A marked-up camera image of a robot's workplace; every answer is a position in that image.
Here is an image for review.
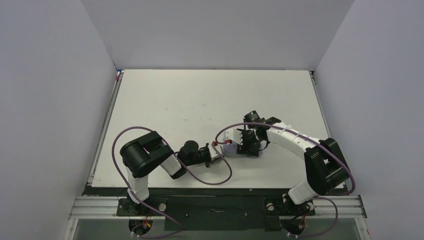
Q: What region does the lavender umbrella case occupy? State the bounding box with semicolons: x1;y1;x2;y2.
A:
222;142;264;158

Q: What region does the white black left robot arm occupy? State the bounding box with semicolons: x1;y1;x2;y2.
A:
119;131;220;214

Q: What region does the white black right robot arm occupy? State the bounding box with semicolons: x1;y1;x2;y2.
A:
236;110;351;210

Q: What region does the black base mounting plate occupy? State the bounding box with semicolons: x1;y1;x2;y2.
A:
83;186;341;235

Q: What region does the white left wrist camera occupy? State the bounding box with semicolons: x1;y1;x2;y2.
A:
207;141;224;164

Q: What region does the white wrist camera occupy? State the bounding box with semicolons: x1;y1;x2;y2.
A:
207;141;224;164
223;129;243;145

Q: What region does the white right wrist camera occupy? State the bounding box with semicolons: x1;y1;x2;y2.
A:
223;129;243;145

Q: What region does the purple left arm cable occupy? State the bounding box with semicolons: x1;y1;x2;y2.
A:
111;125;233;240

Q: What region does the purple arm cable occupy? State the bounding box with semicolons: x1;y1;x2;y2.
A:
215;122;356;239
111;125;233;240

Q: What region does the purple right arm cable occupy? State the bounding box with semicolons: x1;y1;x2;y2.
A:
215;122;356;239

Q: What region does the aluminium front mounting rail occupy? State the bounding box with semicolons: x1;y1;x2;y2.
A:
68;195;367;220

